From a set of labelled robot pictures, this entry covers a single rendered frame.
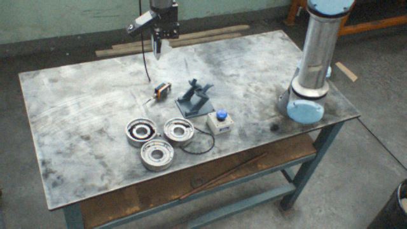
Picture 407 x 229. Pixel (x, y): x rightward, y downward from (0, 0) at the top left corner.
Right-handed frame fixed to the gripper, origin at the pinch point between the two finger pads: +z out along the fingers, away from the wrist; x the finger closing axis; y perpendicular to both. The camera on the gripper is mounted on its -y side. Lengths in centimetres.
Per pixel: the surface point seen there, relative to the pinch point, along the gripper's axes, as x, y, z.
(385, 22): 97, 219, 75
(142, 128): -17.7, -9.8, 15.7
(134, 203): -28, -16, 43
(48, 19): 139, -37, 62
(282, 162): -26, 48, 46
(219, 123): -23.4, 16.7, 15.1
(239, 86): -2.8, 34.2, 19.3
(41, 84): 13.0, -39.7, 14.8
